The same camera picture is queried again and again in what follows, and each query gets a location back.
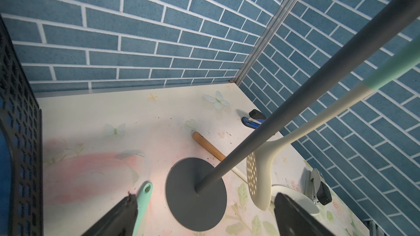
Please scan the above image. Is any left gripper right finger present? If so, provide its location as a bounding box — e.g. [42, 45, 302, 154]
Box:
[274, 193, 334, 236]

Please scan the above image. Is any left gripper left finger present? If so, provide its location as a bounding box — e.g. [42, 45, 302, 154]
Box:
[82, 194, 138, 236]

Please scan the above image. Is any dark grey utensil rack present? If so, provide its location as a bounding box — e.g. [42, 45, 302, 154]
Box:
[164, 0, 420, 232]

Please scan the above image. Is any blue black stapler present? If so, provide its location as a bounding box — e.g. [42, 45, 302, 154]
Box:
[241, 109, 266, 129]

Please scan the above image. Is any blue book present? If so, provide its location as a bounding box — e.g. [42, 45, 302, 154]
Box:
[0, 131, 12, 236]

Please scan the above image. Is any black perforated file basket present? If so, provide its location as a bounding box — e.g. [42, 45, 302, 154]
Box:
[1, 21, 43, 236]

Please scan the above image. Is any wooden handled white spoon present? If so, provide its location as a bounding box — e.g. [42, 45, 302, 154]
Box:
[191, 130, 320, 215]

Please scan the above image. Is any diagonal mint handled skimmer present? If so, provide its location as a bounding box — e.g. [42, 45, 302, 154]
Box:
[132, 181, 153, 236]

